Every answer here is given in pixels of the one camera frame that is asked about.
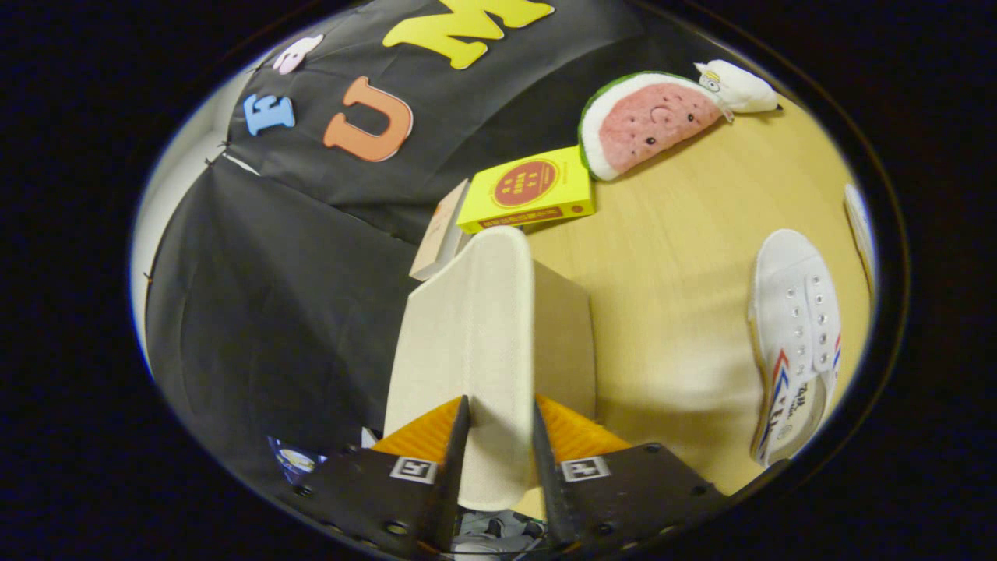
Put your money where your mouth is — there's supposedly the watermelon slice plush toy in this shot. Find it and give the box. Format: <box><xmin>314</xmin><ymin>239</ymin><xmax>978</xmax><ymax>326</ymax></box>
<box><xmin>578</xmin><ymin>72</ymin><xmax>724</xmax><ymax>182</ymax></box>

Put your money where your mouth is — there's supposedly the white plush toy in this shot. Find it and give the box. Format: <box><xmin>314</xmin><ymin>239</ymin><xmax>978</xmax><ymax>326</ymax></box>
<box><xmin>695</xmin><ymin>60</ymin><xmax>782</xmax><ymax>118</ymax></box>

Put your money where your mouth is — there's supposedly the beige storage box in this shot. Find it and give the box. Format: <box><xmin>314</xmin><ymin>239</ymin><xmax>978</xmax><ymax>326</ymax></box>
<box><xmin>383</xmin><ymin>226</ymin><xmax>597</xmax><ymax>513</ymax></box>

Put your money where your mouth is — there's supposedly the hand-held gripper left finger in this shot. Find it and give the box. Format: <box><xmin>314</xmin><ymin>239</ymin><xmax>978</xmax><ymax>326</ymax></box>
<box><xmin>277</xmin><ymin>395</ymin><xmax>472</xmax><ymax>558</ymax></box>

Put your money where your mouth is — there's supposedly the yellow book with red circle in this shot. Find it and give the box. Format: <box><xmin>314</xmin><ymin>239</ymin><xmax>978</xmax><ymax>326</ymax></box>
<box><xmin>456</xmin><ymin>146</ymin><xmax>597</xmax><ymax>235</ymax></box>

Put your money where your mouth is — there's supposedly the white striped canvas shoe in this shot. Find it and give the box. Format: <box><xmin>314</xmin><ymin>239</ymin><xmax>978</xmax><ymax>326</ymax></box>
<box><xmin>748</xmin><ymin>228</ymin><xmax>844</xmax><ymax>468</ymax></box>
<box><xmin>844</xmin><ymin>183</ymin><xmax>878</xmax><ymax>297</ymax></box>

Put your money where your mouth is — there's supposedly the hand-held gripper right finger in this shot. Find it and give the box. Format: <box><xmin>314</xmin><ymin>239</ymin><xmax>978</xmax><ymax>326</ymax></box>
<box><xmin>532</xmin><ymin>393</ymin><xmax>729</xmax><ymax>550</ymax></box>

